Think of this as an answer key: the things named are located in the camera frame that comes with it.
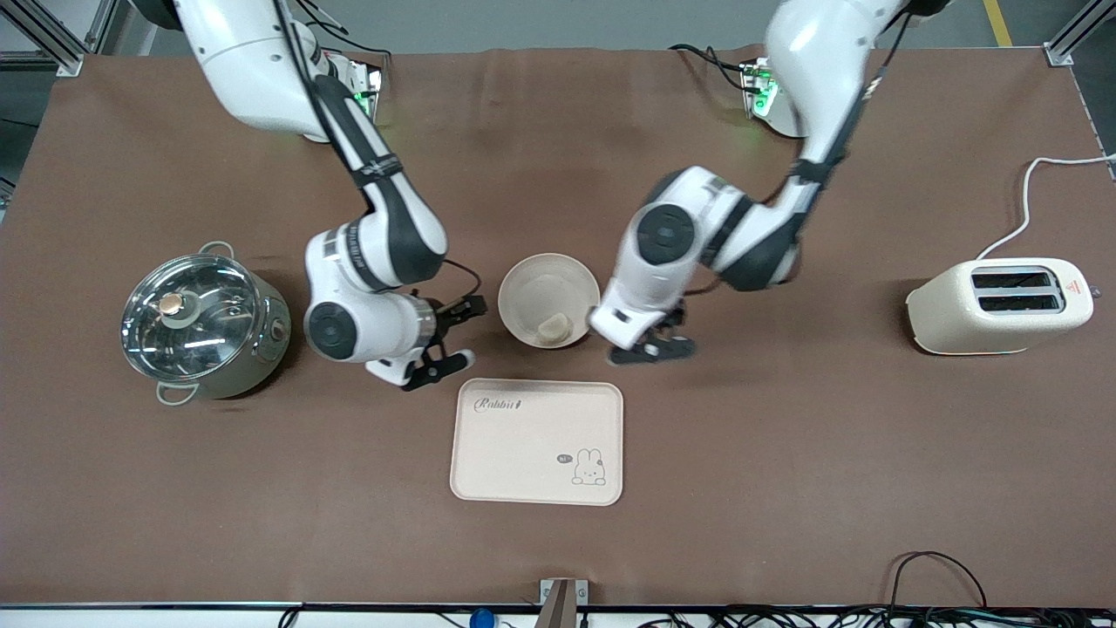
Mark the steel pot with glass lid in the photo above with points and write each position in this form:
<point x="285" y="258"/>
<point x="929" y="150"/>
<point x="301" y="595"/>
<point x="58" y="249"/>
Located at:
<point x="261" y="349"/>

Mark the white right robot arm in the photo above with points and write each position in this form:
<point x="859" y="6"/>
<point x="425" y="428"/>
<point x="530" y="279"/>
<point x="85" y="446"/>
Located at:
<point x="253" y="70"/>

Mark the pale bun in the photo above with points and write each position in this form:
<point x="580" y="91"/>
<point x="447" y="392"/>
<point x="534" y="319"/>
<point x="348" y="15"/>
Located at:
<point x="554" y="330"/>

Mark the brown post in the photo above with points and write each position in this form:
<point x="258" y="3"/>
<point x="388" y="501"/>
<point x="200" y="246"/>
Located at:
<point x="558" y="610"/>

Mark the blue round cap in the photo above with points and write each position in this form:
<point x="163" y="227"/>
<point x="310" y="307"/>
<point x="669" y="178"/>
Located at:
<point x="481" y="620"/>

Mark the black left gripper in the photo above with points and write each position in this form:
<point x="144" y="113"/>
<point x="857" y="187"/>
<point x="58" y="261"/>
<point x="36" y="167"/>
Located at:
<point x="675" y="318"/>

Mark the cream rabbit print tray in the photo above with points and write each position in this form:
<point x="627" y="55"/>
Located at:
<point x="523" y="453"/>

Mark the aluminium frame post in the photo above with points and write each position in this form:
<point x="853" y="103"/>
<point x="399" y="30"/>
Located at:
<point x="1068" y="44"/>
<point x="52" y="44"/>

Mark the glass pot lid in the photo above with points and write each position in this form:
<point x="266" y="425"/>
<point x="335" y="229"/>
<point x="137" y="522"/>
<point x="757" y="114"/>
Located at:
<point x="209" y="340"/>

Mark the silver table edge bracket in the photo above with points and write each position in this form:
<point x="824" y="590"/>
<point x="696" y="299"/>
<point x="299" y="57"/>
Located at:
<point x="547" y="591"/>

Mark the cream round plate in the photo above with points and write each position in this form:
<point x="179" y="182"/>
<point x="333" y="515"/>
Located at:
<point x="540" y="288"/>

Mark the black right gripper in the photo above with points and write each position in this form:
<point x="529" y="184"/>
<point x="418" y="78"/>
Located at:
<point x="451" y="313"/>

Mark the silver base connector plate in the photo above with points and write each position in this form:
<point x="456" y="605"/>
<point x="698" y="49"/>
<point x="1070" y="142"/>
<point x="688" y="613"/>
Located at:
<point x="370" y="83"/>
<point x="757" y="87"/>

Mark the brown table mat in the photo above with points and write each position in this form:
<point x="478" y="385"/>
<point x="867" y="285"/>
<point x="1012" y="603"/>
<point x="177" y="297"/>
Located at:
<point x="785" y="436"/>

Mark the cream two-slot toaster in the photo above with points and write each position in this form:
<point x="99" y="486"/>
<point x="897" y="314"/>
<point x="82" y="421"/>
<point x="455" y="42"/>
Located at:
<point x="959" y="314"/>

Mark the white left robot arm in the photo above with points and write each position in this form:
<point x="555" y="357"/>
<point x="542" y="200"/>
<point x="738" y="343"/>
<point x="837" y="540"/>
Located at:
<point x="819" y="52"/>

